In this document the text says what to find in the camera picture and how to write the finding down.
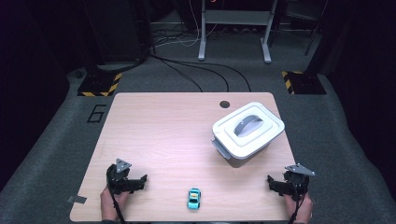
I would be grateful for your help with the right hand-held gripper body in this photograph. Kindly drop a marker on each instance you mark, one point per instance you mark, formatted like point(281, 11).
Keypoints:
point(295, 185)

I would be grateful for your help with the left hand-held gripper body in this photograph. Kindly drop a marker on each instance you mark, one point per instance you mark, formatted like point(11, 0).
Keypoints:
point(116, 179)

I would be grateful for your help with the blue toy car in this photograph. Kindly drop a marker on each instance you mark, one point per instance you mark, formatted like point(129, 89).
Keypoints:
point(194, 199)

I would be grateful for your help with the person's right hand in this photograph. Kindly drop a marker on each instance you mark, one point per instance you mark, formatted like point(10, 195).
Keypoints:
point(303, 211)

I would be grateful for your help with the person's left hand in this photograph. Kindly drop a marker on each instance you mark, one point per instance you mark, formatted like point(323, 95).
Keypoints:
point(109, 207)

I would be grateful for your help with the grey tape strip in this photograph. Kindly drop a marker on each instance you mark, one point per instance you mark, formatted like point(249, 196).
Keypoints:
point(77, 199)
point(314, 201)

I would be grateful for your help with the black striped stand base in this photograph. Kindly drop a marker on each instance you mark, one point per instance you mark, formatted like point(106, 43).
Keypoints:
point(98, 84)
point(306, 83)

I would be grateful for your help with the black cabinet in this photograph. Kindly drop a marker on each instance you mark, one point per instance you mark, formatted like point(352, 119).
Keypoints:
point(118, 31)

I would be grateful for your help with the white metal desk frame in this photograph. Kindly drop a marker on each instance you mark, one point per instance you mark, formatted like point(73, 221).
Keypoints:
point(236, 17)

